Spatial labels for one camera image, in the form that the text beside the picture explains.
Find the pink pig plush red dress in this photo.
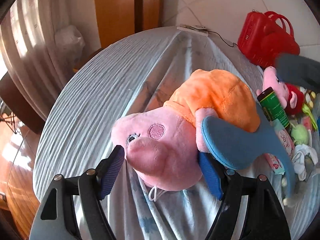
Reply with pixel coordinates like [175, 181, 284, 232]
[256, 66, 304, 115]

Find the dark green bottle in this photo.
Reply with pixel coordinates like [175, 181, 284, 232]
[257, 87, 290, 129]

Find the red plastic handbag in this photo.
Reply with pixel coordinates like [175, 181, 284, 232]
[238, 11, 300, 69]

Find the light green plush toy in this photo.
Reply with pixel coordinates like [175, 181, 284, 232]
[290, 123, 309, 145]

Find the pink plush with blue tail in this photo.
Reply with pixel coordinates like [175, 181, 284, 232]
[111, 69, 296, 201]

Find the white power strip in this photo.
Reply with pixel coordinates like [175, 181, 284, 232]
[177, 24, 208, 36]

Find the white plastic bag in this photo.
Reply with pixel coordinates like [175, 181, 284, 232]
[54, 25, 85, 63]

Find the beige curtain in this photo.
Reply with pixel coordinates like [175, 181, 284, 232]
[0, 0, 75, 120]

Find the wooden door frame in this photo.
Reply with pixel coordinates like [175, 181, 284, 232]
[94, 0, 163, 48]

